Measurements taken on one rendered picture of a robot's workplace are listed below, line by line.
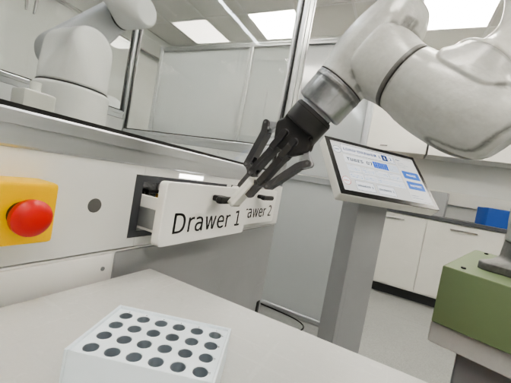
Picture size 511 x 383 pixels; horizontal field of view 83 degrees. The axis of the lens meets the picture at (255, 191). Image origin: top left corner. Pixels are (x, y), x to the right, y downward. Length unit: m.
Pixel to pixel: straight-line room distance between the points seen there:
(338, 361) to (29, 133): 0.46
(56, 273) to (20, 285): 0.04
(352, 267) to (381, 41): 1.06
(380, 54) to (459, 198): 3.63
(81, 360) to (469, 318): 0.57
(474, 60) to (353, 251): 1.03
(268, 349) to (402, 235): 3.04
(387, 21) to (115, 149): 0.45
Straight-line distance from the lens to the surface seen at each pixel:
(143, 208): 0.55
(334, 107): 0.50
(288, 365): 0.38
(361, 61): 0.50
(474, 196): 4.09
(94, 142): 0.49
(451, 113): 0.45
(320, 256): 2.17
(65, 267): 0.51
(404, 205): 1.36
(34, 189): 0.41
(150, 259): 0.61
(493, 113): 0.45
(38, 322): 0.42
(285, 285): 2.30
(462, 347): 0.67
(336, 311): 1.45
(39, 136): 0.45
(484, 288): 0.63
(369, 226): 1.40
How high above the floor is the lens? 0.96
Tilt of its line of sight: 3 degrees down
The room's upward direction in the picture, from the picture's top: 10 degrees clockwise
